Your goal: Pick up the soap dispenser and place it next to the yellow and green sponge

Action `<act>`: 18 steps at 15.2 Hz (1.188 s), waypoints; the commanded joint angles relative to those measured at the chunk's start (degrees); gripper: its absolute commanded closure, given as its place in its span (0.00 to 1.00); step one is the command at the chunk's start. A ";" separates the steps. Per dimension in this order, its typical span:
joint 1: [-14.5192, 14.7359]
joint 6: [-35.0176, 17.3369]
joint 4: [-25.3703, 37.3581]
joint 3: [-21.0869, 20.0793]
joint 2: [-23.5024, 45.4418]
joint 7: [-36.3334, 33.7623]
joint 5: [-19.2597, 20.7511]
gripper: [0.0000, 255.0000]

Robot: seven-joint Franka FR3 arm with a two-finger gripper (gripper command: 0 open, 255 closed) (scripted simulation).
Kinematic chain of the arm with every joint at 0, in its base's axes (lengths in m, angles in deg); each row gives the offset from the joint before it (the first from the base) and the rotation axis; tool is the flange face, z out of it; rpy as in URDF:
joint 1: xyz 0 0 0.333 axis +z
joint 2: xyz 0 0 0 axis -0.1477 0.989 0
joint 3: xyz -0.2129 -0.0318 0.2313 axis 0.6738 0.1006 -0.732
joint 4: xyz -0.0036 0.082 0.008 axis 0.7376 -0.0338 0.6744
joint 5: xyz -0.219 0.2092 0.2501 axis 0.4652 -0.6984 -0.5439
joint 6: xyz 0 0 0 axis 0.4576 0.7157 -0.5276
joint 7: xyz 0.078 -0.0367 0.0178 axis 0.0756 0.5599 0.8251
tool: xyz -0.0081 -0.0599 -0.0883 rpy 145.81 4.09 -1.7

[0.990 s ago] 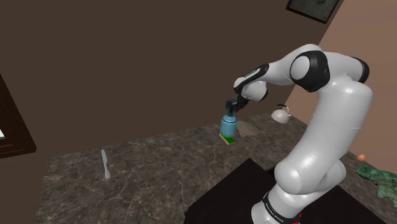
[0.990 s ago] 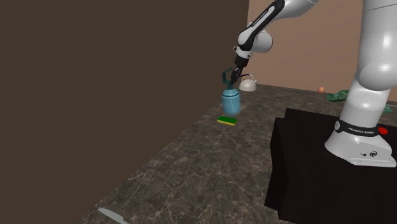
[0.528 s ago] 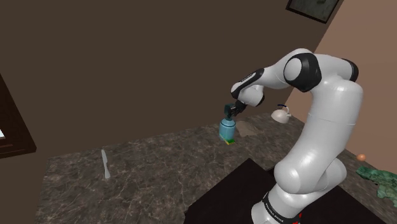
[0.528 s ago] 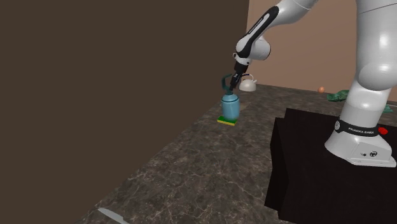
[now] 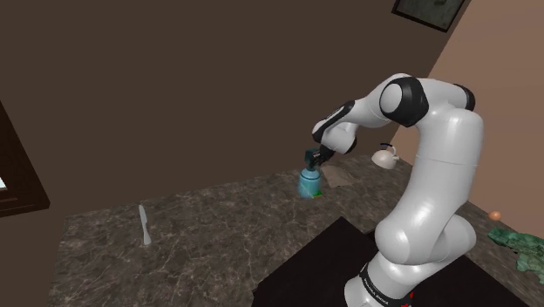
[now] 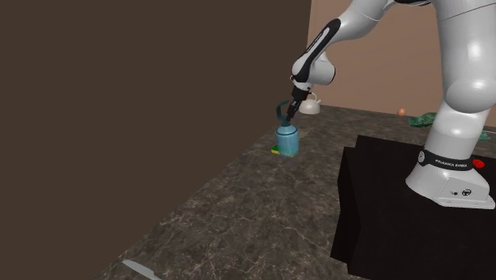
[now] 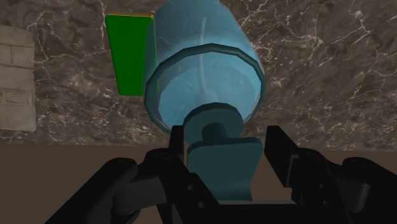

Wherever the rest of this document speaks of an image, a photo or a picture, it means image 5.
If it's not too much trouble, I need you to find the blue spray bottle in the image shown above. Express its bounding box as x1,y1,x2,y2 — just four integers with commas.
297,147,323,200

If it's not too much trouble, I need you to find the brown paper sheet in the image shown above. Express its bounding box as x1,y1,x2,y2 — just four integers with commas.
320,164,355,189

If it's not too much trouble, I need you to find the white kettle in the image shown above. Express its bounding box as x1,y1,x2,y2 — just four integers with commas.
371,142,400,171

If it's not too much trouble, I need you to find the grey knife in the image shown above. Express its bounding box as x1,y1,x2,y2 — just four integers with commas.
138,204,153,247

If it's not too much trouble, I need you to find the green leafy lettuce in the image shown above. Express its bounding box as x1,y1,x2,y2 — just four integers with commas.
486,227,544,285

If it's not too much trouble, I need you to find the dark framed wall picture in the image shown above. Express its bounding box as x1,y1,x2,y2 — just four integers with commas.
391,0,466,33

